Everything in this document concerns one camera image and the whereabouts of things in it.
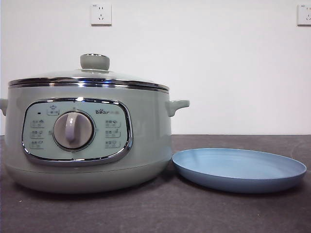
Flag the glass lid with green knob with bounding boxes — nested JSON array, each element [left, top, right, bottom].
[[8, 53, 170, 91]]

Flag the pale green electric steamer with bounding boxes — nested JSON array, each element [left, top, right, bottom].
[[0, 83, 190, 194]]

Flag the blue round plate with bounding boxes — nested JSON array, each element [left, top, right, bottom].
[[171, 148, 308, 194]]

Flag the white wall socket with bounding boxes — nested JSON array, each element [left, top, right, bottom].
[[296, 4, 311, 26], [90, 3, 113, 26]]

